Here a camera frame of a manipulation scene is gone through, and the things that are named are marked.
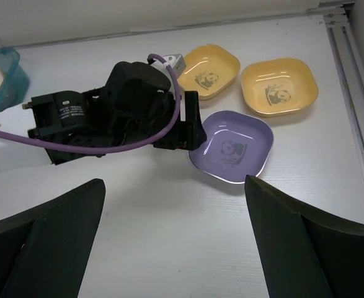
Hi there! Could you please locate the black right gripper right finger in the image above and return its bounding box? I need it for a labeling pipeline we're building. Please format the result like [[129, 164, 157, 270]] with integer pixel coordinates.
[[244, 176, 364, 297]]

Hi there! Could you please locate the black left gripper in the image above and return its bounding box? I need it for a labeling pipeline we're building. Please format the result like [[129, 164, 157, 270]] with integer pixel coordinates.
[[22, 61, 208, 167]]

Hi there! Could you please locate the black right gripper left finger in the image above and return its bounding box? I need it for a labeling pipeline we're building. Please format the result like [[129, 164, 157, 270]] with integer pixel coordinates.
[[0, 179, 106, 297]]

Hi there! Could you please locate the yellow panda plate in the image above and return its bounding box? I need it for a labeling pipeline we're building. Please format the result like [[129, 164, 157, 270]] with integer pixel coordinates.
[[178, 44, 241, 101], [241, 58, 318, 117]]

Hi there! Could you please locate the purple panda plate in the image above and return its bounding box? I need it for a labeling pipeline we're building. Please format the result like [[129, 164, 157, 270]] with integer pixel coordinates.
[[189, 111, 274, 184]]

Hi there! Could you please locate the teal plastic bin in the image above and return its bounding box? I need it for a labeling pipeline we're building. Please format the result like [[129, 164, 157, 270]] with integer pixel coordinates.
[[0, 48, 30, 112]]

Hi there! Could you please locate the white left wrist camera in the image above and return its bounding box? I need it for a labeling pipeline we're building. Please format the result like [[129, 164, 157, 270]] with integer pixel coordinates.
[[148, 53, 186, 77]]

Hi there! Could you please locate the aluminium rail back edge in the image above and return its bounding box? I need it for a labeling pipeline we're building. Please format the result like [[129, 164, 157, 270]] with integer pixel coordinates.
[[14, 9, 313, 50]]

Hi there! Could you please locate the aluminium rail edge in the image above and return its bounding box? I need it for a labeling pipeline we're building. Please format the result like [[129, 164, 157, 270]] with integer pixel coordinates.
[[306, 1, 364, 178], [14, 9, 313, 50]]

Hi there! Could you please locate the aluminium rail right edge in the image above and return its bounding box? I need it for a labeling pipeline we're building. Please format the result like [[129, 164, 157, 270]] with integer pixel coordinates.
[[306, 1, 364, 178]]

